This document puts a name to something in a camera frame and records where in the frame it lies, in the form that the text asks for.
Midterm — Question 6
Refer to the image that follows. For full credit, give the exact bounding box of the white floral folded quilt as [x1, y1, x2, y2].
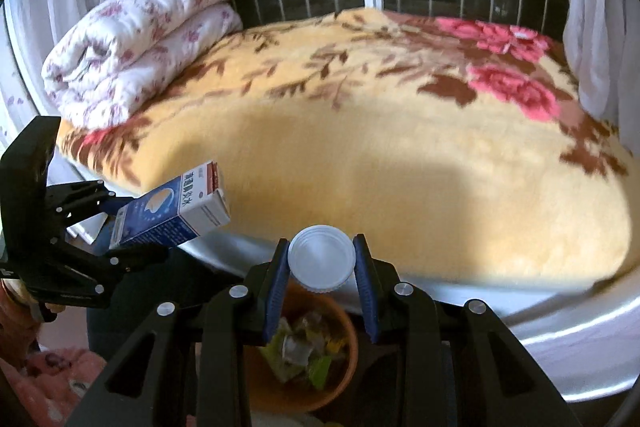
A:
[41, 0, 244, 130]

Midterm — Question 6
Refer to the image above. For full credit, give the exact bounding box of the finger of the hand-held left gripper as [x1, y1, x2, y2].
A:
[46, 179, 137, 229]
[25, 236, 169, 309]

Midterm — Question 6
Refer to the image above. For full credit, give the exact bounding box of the white bed frame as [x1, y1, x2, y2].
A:
[65, 207, 640, 403]

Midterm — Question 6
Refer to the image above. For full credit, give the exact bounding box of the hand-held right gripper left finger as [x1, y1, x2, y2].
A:
[65, 237, 293, 427]

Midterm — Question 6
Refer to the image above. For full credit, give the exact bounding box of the white plastic bottle cap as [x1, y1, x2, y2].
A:
[287, 224, 357, 293]

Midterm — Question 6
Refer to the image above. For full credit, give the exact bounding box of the pink patterned slipper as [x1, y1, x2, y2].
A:
[0, 347, 108, 427]

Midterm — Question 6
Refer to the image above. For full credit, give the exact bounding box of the blue white carton box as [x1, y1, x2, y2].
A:
[107, 161, 231, 253]

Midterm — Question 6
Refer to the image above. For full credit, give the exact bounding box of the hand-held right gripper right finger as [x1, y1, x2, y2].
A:
[351, 233, 586, 427]

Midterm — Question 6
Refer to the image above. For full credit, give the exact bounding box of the orange plastic basin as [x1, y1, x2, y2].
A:
[244, 282, 360, 414]

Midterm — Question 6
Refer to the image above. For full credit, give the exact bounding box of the yellow floral blanket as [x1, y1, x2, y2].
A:
[55, 7, 633, 285]

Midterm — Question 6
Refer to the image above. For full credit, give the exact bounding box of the crumpled wrapper heap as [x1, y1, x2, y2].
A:
[262, 309, 348, 392]

